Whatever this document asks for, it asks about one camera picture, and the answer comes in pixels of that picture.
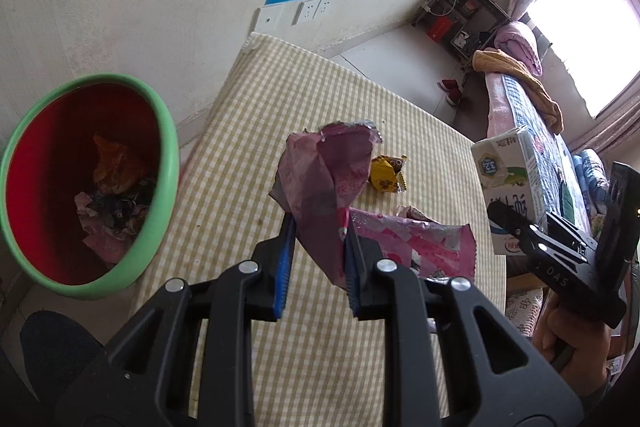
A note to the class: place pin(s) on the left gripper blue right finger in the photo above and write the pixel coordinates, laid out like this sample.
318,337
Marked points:
352,268

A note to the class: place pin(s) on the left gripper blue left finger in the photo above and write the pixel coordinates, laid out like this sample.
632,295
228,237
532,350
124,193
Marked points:
282,270

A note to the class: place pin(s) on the pink white snack bag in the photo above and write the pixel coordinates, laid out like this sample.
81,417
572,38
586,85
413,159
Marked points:
432,250

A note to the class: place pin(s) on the large pink snack wrapper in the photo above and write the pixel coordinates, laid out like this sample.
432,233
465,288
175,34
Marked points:
319,176

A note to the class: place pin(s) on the yellow candy wrapper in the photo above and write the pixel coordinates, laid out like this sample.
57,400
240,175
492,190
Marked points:
386,174

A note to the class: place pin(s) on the white milk carton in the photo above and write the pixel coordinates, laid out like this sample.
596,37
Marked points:
507,168

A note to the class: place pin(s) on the trash inside bin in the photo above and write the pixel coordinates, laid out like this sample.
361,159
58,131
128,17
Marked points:
113,213

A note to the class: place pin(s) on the green red trash bin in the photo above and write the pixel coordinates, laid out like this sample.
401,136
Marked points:
50,158

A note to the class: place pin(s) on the person's right hand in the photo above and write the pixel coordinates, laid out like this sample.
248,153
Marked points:
585,372

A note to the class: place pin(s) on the beige checkered table cloth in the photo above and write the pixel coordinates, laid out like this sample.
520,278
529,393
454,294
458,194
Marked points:
318,365

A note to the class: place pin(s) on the bed with checkered quilt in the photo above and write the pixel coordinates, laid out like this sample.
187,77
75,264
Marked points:
510,108

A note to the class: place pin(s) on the red slippers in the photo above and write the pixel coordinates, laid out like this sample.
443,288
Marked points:
453,91

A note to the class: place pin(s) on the mustard yellow blanket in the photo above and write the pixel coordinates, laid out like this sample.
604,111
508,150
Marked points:
493,60

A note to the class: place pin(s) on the red box on shelf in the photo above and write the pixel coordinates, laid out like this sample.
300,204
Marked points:
439,27

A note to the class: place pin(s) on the pink folded quilt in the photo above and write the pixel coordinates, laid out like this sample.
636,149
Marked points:
518,40

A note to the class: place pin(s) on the dark shelf unit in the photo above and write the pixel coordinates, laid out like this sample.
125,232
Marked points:
475,24

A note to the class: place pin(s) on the white wall switch plate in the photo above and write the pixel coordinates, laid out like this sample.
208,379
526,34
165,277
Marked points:
267,19

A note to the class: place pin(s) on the white wall socket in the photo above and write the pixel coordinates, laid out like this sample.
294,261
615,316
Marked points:
306,11
323,8

